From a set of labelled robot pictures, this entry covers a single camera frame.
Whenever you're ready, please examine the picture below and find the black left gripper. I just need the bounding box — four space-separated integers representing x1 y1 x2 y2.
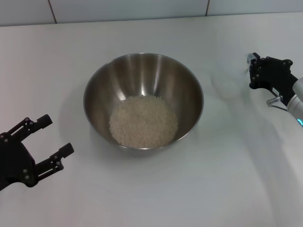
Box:
0 114 75 190

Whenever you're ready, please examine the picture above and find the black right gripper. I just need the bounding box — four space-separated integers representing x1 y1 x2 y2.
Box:
248 52 299 101

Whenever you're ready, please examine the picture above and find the transparent plastic cup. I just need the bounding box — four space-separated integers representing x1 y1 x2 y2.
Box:
212 53 256 100

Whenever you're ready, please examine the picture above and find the stainless steel mixing bowl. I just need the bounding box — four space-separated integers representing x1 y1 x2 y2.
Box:
82 52 204 157

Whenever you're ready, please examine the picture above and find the white rice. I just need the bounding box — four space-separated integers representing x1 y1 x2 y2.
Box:
108 95 179 148

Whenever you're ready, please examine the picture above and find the right arm connector cable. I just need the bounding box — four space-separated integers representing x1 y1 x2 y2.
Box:
266 95 288 111

